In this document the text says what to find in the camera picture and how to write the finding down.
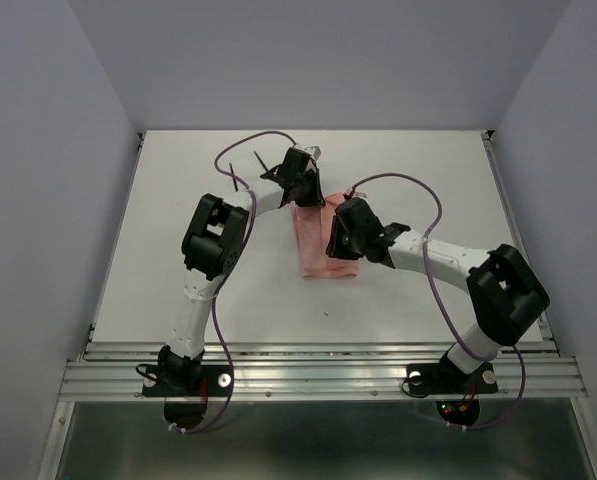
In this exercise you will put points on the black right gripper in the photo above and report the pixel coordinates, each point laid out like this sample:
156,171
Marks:
335,248

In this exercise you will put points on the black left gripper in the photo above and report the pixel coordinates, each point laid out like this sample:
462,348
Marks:
315,199

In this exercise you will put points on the pink satin napkin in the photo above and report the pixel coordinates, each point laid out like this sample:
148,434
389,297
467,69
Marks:
313,228

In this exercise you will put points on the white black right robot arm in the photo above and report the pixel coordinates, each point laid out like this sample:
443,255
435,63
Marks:
506,296

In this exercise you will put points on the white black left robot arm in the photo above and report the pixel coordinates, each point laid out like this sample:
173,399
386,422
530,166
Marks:
216,238

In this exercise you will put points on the black fork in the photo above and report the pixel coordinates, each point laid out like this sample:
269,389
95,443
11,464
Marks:
261,162

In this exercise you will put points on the black spoon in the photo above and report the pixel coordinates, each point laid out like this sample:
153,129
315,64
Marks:
234,177

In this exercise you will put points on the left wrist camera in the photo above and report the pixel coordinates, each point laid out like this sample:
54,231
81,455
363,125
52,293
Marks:
313,151

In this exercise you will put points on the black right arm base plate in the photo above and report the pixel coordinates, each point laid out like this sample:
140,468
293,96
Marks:
428,379

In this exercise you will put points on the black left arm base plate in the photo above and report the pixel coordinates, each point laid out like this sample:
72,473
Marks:
207,381

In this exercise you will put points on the aluminium frame rail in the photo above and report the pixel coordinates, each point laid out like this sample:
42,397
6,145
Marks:
318,372

